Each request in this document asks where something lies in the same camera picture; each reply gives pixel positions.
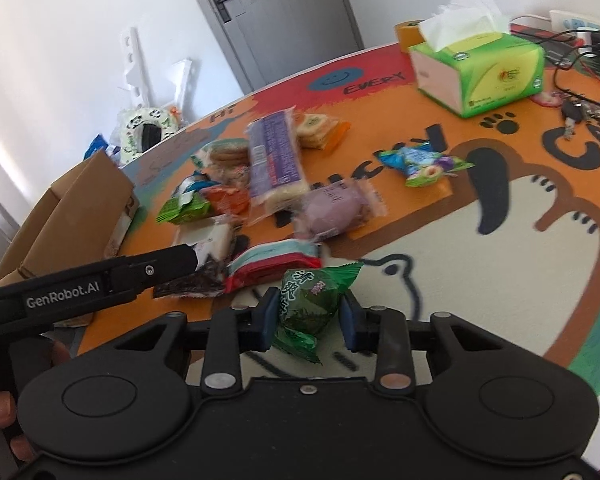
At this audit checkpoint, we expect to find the brown cardboard box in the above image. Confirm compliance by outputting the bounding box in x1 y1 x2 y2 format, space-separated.
0 153 138 287

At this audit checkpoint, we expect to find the key bunch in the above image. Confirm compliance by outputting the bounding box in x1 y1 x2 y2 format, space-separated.
560 100 600 141

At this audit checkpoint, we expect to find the white perforated bracket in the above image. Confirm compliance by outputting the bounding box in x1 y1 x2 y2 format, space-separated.
120 27 151 107

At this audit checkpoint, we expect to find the purple round cake packet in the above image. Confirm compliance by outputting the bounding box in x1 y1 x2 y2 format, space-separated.
291 179 388 242

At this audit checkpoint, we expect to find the black door handle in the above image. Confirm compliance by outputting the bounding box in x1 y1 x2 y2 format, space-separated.
211 0 232 24

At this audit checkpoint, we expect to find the orange rice cracker packet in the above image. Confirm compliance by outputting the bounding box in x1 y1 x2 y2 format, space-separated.
294 112 351 153

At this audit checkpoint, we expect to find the black cable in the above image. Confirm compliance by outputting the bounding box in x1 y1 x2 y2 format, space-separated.
509 27 600 111

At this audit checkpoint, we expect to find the white power strip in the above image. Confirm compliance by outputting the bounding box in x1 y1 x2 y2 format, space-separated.
550 10 600 32

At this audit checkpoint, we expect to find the colourful cartoon table mat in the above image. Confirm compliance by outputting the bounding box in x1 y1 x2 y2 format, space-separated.
76 41 600 396

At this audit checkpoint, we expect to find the blue plastic bag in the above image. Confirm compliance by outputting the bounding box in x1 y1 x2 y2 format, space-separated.
83 133 120 160

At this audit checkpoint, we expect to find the green snack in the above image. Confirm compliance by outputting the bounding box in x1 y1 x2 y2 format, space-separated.
273 262 363 364

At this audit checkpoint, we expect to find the small orange snack packet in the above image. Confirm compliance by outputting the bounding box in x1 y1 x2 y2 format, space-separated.
201 185 250 216

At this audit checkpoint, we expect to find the small green snack packet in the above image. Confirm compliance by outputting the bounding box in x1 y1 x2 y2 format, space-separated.
156 191 211 226

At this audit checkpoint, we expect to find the blue snack packet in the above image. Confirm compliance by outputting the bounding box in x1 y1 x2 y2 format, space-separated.
172 171 219 200

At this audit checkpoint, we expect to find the long purple cracker packet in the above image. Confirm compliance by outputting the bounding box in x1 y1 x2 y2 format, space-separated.
246 107 310 223

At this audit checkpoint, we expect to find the grey door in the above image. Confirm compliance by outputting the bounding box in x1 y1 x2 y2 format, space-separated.
197 0 363 93

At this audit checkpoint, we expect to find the red teal snack packet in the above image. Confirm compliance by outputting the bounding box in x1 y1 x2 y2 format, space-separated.
224 238 323 294

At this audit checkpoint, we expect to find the round biscuit packet green edge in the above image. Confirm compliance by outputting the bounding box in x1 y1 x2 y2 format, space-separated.
192 138 250 188

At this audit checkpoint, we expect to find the panda pattern seat ring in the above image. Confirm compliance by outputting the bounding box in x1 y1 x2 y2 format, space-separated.
116 105 182 165

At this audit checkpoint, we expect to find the green tissue box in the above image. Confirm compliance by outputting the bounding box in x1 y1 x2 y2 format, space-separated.
410 0 545 118

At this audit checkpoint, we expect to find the plum candy packet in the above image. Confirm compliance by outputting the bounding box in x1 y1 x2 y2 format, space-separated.
376 142 474 188

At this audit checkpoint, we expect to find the black sesame cake packet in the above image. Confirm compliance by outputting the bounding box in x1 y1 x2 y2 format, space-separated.
152 214 240 299

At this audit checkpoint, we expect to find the left human hand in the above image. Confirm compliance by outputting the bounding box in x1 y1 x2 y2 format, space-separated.
0 341 71 463

